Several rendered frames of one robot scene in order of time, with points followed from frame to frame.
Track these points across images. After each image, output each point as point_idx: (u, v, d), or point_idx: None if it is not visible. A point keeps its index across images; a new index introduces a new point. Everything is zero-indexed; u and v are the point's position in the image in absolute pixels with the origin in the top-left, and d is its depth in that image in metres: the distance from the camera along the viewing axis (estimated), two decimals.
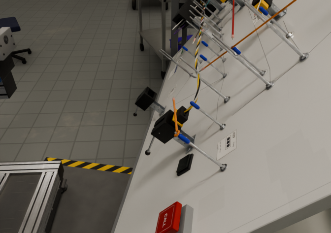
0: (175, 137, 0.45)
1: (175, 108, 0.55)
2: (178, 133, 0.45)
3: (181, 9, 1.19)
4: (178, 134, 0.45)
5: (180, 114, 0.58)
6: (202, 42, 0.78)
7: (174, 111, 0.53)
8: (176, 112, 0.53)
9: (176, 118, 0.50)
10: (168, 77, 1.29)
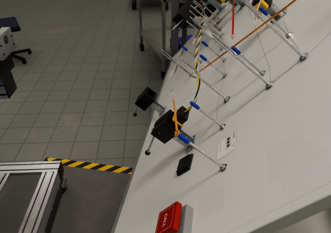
0: (175, 137, 0.45)
1: (175, 108, 0.55)
2: (178, 133, 0.45)
3: (181, 9, 1.19)
4: (178, 134, 0.45)
5: (180, 114, 0.58)
6: (202, 42, 0.78)
7: (174, 111, 0.53)
8: (176, 112, 0.53)
9: (176, 118, 0.50)
10: (168, 77, 1.29)
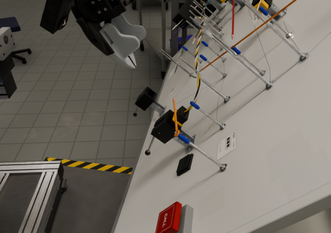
0: (175, 137, 0.45)
1: (175, 108, 0.55)
2: (178, 133, 0.45)
3: (181, 9, 1.19)
4: (178, 134, 0.45)
5: (180, 114, 0.58)
6: (202, 42, 0.78)
7: (174, 111, 0.53)
8: (176, 112, 0.53)
9: (176, 118, 0.50)
10: (168, 77, 1.29)
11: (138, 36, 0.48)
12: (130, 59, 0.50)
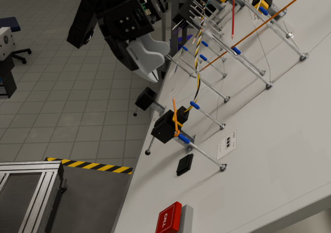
0: (175, 137, 0.45)
1: (175, 108, 0.55)
2: (178, 133, 0.45)
3: (181, 9, 1.19)
4: (178, 134, 0.45)
5: (180, 114, 0.58)
6: (202, 42, 0.78)
7: (174, 111, 0.53)
8: (176, 112, 0.53)
9: (176, 118, 0.50)
10: (168, 77, 1.29)
11: (162, 52, 0.49)
12: (152, 73, 0.51)
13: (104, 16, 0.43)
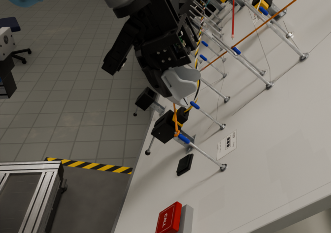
0: (175, 137, 0.45)
1: (175, 108, 0.55)
2: (178, 133, 0.45)
3: (181, 9, 1.19)
4: (178, 134, 0.45)
5: (180, 114, 0.58)
6: (202, 42, 0.78)
7: (174, 111, 0.53)
8: (176, 112, 0.53)
9: (176, 118, 0.50)
10: None
11: (193, 78, 0.51)
12: (183, 98, 0.53)
13: (142, 48, 0.45)
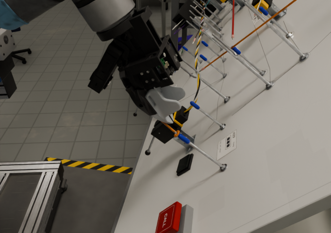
0: (175, 137, 0.45)
1: (164, 121, 0.55)
2: (178, 132, 0.45)
3: (181, 9, 1.19)
4: (179, 133, 0.45)
5: (180, 114, 0.58)
6: (202, 42, 0.78)
7: (165, 123, 0.53)
8: (166, 123, 0.53)
9: (169, 126, 0.50)
10: None
11: (178, 96, 0.52)
12: (168, 115, 0.54)
13: (125, 69, 0.46)
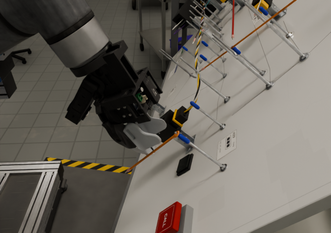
0: (177, 136, 0.45)
1: (143, 158, 0.52)
2: (178, 131, 0.45)
3: (181, 9, 1.19)
4: (179, 131, 0.45)
5: (180, 114, 0.58)
6: (202, 42, 0.78)
7: (147, 154, 0.51)
8: (149, 154, 0.51)
9: (157, 147, 0.49)
10: (168, 77, 1.29)
11: (158, 127, 0.50)
12: None
13: (101, 104, 0.44)
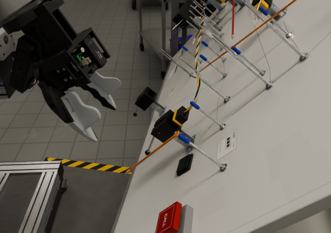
0: (177, 136, 0.45)
1: (142, 159, 0.52)
2: (178, 131, 0.45)
3: (181, 9, 1.19)
4: (179, 131, 0.45)
5: (180, 114, 0.58)
6: (202, 42, 0.78)
7: (147, 155, 0.50)
8: (148, 155, 0.51)
9: (157, 148, 0.49)
10: (168, 77, 1.29)
11: (114, 85, 0.49)
12: (109, 105, 0.51)
13: (40, 66, 0.41)
